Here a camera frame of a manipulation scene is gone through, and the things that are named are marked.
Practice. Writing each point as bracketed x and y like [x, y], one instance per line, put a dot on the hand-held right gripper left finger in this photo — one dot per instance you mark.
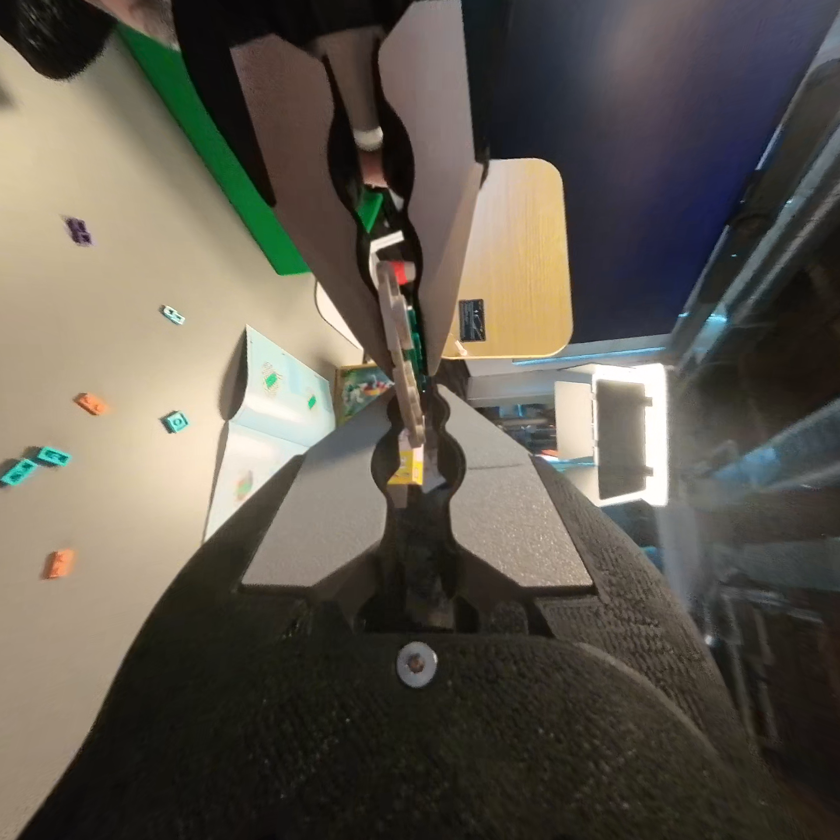
[315, 518]

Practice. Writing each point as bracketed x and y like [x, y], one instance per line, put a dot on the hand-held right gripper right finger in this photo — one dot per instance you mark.
[518, 518]

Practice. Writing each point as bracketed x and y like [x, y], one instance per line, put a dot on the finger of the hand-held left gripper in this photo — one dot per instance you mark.
[433, 98]
[295, 164]

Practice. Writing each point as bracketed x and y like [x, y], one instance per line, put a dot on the round cream lego plate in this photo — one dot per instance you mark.
[407, 400]

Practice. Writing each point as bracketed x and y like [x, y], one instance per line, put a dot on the purple lego brick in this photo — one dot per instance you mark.
[79, 231]

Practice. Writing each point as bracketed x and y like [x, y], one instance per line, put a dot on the dark green lego plate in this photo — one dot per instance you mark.
[415, 321]

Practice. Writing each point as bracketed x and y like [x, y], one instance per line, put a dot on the teal lego brick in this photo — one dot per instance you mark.
[54, 456]
[18, 472]

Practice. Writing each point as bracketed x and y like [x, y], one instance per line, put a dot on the colourful lego set box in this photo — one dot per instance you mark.
[361, 394]

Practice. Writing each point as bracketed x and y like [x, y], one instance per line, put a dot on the teal square lego plate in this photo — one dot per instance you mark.
[176, 421]

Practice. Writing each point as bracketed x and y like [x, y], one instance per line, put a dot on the small teal lego piece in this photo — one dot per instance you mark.
[173, 315]

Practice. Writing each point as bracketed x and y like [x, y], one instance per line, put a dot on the orange lego brick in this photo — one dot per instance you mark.
[60, 563]
[90, 403]

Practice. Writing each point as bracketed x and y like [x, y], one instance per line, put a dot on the person's left hand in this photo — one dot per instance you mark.
[373, 167]

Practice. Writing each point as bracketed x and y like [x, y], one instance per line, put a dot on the green plastic bin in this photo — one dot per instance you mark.
[229, 167]

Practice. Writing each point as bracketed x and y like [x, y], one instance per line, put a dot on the bright white light panel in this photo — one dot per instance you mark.
[574, 420]

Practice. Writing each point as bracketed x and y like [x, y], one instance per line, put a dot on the light blue instruction booklet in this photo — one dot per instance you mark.
[275, 407]

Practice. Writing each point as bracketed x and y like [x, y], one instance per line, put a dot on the wooden-top white tilting stand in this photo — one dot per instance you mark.
[518, 262]

